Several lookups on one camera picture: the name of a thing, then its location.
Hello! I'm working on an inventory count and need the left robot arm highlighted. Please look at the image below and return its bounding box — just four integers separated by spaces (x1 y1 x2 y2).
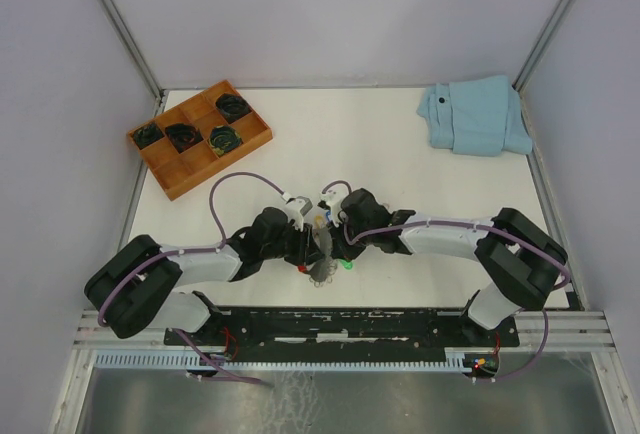
84 207 325 344

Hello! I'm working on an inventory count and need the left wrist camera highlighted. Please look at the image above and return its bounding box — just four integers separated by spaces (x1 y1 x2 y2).
282 192 312 231

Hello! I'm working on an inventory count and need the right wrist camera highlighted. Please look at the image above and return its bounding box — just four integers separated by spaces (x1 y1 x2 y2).
318 184 352 225

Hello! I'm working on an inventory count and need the black yellow rolled band left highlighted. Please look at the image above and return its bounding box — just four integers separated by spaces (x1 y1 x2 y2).
131 122 164 150

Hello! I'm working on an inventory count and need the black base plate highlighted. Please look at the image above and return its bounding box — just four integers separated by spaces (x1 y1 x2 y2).
189 307 520 363

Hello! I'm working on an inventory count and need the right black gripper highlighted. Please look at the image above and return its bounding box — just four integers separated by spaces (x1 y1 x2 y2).
326 213 374 263

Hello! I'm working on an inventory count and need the wooden compartment tray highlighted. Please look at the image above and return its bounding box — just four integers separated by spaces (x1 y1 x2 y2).
128 80 273 201

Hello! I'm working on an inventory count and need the black green rolled band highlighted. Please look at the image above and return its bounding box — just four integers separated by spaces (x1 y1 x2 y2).
208 126 243 157

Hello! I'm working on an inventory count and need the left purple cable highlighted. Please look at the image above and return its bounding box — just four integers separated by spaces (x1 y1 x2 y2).
97 172 291 385

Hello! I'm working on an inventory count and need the grey cable duct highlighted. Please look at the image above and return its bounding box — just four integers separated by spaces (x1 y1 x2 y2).
94 347 496 371

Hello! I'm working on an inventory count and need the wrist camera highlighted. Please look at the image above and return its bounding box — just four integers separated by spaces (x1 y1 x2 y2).
282 192 312 231
318 184 352 225

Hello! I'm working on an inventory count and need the black red rolled band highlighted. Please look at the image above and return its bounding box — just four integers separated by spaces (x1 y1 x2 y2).
165 123 203 153

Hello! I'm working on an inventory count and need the purple cable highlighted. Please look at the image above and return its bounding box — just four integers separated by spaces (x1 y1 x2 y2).
97 172 291 385
322 179 571 383

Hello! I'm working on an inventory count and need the metal key holder red handle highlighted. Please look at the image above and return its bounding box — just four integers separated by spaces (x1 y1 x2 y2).
299 226 338 288

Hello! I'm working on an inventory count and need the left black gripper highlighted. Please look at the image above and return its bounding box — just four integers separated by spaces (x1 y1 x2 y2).
261 218 324 267

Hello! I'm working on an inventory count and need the light blue folded cloth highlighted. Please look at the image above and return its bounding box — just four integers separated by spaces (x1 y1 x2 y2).
417 75 533 157

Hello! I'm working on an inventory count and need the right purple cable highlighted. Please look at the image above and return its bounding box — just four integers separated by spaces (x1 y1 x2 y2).
322 179 571 383

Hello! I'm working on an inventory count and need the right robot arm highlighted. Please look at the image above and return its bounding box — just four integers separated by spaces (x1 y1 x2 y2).
319 187 570 345

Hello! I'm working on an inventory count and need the black rolled band back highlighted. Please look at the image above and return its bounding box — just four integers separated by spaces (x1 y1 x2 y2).
215 93 251 124

